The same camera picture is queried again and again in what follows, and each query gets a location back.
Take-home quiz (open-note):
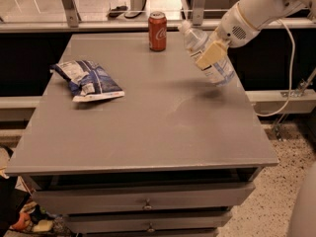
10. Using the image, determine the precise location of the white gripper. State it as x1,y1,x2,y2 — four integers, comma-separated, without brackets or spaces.
196,2,261,69

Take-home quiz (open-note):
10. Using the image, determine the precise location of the clear blue plastic water bottle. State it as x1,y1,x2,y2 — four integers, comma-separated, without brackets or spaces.
178,21,235,86

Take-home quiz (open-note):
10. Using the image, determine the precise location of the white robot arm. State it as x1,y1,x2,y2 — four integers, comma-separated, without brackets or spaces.
196,0,316,70

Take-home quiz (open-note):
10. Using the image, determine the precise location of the red soda can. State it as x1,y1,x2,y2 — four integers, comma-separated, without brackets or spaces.
148,11,167,51

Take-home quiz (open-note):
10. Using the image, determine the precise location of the black object behind glass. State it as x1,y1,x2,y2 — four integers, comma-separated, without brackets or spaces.
108,5,128,18

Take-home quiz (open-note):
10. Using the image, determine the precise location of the grey drawer cabinet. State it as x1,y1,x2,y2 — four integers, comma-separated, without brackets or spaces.
7,33,277,237

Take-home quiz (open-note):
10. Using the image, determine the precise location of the blue white chip bag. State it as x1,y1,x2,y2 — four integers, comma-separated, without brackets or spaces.
51,60,124,103

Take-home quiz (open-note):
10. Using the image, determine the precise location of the upper grey drawer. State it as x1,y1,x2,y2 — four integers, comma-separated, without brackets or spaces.
33,182,255,214

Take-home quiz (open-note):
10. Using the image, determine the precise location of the grey drawer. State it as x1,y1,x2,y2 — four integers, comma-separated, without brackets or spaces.
65,211,232,233
33,182,255,214

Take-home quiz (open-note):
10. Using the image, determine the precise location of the lower grey drawer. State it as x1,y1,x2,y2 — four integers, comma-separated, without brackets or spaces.
65,211,232,233

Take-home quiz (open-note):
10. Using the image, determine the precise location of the orange yellow clutter on floor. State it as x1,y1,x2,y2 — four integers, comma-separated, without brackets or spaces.
10,201,53,233

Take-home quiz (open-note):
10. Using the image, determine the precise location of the white cable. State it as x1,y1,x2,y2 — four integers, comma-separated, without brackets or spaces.
255,18,296,118

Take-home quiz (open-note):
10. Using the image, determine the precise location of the metal window rail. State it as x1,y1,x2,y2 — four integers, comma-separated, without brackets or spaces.
0,17,316,35

